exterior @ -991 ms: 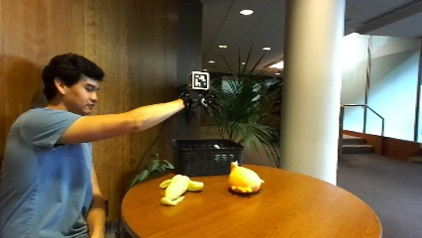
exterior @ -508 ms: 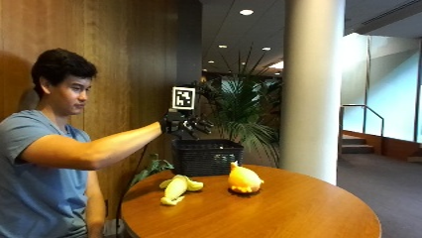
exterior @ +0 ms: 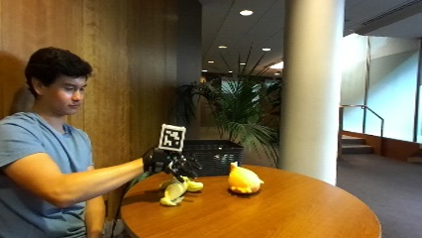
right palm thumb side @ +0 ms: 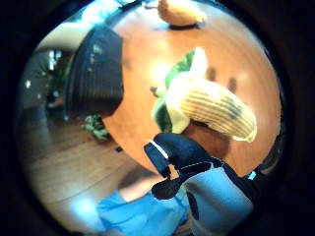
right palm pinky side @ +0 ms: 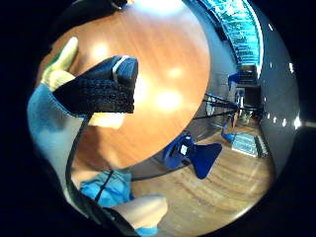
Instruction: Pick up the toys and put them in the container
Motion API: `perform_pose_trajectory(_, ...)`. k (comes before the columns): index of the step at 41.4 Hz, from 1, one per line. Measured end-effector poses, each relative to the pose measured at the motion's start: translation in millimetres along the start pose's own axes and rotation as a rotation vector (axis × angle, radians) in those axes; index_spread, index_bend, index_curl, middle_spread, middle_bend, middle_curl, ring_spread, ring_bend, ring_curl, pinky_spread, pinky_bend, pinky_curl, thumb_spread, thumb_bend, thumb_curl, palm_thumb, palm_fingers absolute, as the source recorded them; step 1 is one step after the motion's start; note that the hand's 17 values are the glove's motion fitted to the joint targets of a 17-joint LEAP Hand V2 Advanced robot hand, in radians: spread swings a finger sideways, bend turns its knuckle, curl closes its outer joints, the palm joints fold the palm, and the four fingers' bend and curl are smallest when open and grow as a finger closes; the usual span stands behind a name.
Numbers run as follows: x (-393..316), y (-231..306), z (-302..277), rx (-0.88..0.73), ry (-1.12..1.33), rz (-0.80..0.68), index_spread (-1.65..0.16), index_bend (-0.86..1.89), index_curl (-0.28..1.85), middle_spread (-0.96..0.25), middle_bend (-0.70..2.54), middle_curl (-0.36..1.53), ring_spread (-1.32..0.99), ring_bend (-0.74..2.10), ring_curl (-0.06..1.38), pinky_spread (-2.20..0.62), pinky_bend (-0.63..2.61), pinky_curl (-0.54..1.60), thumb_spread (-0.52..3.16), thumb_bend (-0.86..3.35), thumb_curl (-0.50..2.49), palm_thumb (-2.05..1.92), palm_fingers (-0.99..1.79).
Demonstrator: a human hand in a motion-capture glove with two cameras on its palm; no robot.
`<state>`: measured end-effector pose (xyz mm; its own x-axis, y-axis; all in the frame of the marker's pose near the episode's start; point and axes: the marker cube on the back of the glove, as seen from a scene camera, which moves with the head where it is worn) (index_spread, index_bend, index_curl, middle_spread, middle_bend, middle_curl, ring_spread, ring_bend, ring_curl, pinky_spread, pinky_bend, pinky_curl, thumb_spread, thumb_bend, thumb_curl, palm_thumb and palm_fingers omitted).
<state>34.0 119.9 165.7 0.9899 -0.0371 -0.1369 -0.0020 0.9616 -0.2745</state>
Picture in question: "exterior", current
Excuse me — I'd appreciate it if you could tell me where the white marker cube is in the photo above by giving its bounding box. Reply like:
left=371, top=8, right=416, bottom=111
left=157, top=123, right=187, bottom=153

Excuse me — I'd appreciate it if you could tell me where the green palm plant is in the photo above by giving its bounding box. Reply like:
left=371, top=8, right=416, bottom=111
left=175, top=46, right=283, bottom=168

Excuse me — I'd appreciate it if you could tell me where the metal stair handrail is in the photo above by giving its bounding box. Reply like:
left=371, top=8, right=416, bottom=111
left=338, top=104, right=384, bottom=147

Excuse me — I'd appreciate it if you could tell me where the orange yellow soft toy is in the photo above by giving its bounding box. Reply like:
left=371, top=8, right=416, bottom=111
left=226, top=161, right=265, bottom=194

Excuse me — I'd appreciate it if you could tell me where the round wooden table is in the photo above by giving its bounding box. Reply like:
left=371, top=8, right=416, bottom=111
left=118, top=164, right=382, bottom=238

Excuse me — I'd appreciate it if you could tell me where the the person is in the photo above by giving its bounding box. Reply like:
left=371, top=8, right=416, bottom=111
left=0, top=46, right=146, bottom=238

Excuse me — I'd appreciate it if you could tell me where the black woven planter basket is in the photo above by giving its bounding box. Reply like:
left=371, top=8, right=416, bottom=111
left=181, top=139, right=243, bottom=178

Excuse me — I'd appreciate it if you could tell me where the yellow green soft toy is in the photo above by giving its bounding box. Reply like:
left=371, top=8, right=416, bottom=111
left=158, top=176, right=205, bottom=207

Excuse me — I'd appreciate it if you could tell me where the white round column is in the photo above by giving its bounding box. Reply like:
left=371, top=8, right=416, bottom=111
left=278, top=0, right=346, bottom=186

